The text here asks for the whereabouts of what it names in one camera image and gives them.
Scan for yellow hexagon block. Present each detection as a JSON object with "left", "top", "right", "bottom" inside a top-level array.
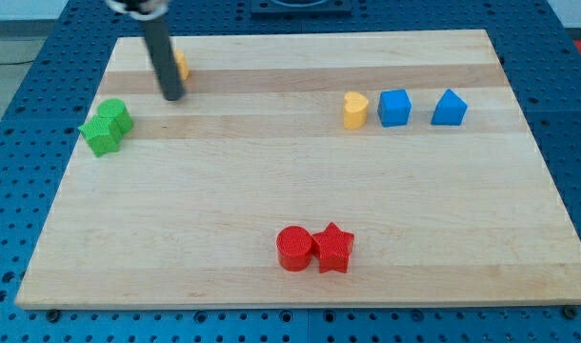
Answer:
[{"left": 173, "top": 50, "right": 190, "bottom": 81}]

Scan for yellow heart block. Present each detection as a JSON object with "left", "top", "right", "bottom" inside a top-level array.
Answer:
[{"left": 343, "top": 91, "right": 370, "bottom": 130}]

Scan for light wooden board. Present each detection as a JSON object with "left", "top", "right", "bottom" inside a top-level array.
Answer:
[{"left": 16, "top": 30, "right": 581, "bottom": 310}]

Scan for red cylinder block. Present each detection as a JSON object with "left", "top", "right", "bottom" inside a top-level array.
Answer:
[{"left": 276, "top": 226, "right": 312, "bottom": 272}]

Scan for red star block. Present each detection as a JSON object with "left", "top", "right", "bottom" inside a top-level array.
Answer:
[{"left": 311, "top": 222, "right": 354, "bottom": 273}]

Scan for blue cube block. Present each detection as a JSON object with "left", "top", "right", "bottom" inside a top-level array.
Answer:
[{"left": 377, "top": 90, "right": 411, "bottom": 128}]

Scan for blue triangular prism block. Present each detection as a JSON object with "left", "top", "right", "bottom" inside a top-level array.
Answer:
[{"left": 431, "top": 89, "right": 468, "bottom": 126}]

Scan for green cylinder block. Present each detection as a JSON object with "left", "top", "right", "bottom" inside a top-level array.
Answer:
[{"left": 97, "top": 98, "right": 133, "bottom": 134}]

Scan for green star block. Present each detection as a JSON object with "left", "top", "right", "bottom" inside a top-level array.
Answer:
[{"left": 79, "top": 116, "right": 122, "bottom": 157}]

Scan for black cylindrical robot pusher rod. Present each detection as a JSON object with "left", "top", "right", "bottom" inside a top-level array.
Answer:
[{"left": 105, "top": 0, "right": 185, "bottom": 101}]

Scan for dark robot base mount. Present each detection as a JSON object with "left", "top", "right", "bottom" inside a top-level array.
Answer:
[{"left": 250, "top": 0, "right": 352, "bottom": 14}]

